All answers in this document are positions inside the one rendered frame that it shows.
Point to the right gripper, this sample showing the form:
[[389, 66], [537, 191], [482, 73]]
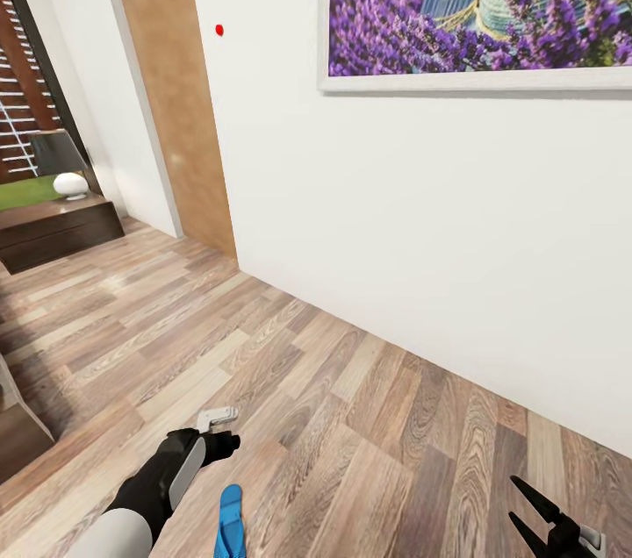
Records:
[[563, 539]]

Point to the bed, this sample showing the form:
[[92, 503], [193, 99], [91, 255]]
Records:
[[23, 437]]

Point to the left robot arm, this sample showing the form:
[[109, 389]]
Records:
[[132, 523]]

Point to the sandal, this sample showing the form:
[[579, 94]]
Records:
[[230, 541]]

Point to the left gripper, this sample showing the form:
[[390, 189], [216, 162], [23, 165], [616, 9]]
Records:
[[221, 445]]

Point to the nightstand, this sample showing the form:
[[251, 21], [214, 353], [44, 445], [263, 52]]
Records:
[[36, 234]]

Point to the table lamp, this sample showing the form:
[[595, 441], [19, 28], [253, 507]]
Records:
[[55, 153]]

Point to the fixed window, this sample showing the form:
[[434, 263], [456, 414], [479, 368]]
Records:
[[31, 100]]

